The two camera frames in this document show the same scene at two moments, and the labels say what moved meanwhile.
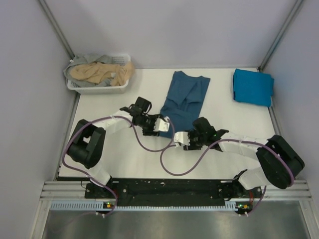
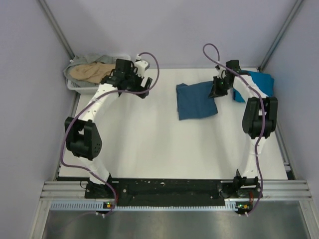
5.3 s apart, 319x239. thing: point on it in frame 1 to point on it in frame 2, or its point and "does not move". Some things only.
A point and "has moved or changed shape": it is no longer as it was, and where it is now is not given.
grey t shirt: (86, 59) does not move
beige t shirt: (121, 74) does not move
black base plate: (172, 191) does not move
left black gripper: (150, 132) to (139, 88)
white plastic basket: (117, 59) does not move
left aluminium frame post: (57, 29) does not move
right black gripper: (192, 146) to (215, 92)
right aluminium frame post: (280, 35) does not move
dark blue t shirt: (182, 103) has moved or changed shape
